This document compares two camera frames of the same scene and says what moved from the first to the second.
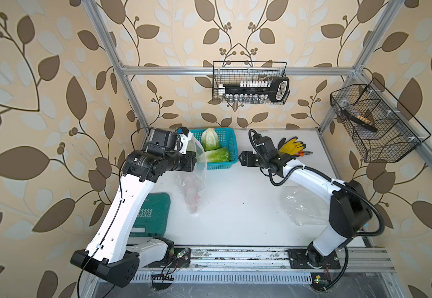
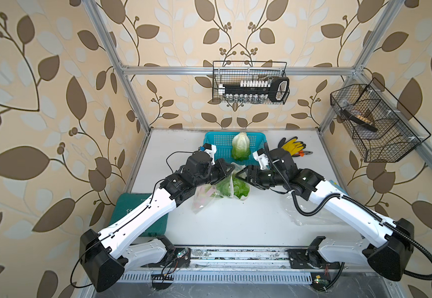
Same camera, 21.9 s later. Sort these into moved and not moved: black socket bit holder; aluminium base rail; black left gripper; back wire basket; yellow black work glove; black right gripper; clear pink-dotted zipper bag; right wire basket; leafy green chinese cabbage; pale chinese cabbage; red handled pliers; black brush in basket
Moved: black right gripper; clear pink-dotted zipper bag; pale chinese cabbage; black left gripper; leafy green chinese cabbage
Not moved: yellow black work glove; aluminium base rail; black brush in basket; back wire basket; right wire basket; red handled pliers; black socket bit holder
